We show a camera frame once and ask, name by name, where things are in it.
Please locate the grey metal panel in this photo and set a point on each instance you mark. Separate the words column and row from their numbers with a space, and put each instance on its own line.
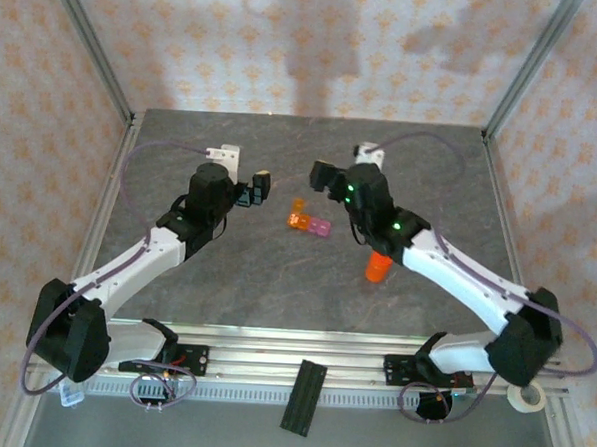
column 217, row 434

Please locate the white masking tape roll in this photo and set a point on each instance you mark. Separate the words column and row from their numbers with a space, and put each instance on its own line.
column 517, row 402

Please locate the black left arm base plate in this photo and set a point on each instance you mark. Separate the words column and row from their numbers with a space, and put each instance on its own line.
column 196, row 361

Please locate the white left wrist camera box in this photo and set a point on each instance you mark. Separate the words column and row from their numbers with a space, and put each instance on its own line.
column 227, row 157

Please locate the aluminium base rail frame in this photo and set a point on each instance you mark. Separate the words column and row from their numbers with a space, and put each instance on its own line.
column 261, row 354

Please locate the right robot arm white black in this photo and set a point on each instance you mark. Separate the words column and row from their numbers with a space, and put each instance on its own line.
column 465, row 287

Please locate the orange pink pill organizer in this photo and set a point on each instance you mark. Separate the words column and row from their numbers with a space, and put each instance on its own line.
column 318, row 228

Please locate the black ribbed plastic strip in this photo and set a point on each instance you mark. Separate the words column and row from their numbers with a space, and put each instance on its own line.
column 303, row 399

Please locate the patterned backdrop cloth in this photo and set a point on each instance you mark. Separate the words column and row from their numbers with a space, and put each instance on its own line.
column 308, row 34

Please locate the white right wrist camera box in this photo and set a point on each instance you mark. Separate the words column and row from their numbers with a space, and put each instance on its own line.
column 368, row 153

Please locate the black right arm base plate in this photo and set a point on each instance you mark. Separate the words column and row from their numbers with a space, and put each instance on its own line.
column 396, row 371

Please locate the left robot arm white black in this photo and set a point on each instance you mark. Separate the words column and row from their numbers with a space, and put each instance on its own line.
column 69, row 336

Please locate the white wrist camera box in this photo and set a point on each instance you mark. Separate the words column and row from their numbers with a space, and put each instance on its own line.
column 368, row 153
column 227, row 157

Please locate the aluminium frame post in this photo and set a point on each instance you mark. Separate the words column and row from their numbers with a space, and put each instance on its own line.
column 529, row 65
column 94, row 52

